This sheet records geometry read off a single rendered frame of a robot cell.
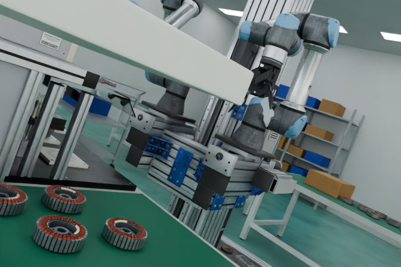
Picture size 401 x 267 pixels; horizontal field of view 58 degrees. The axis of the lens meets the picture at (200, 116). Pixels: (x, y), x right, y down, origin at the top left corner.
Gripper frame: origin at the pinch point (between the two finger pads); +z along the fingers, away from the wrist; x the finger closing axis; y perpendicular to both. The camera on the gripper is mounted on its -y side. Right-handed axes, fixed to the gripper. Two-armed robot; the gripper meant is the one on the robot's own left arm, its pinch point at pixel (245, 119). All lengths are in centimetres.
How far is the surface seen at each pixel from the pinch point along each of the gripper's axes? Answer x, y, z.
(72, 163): 48, -18, 37
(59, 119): 52, -26, 23
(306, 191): 32, 226, 43
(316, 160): 133, 604, 32
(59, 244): 3, -52, 38
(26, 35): 50, -47, 0
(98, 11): -33, -89, -4
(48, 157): 51, -26, 37
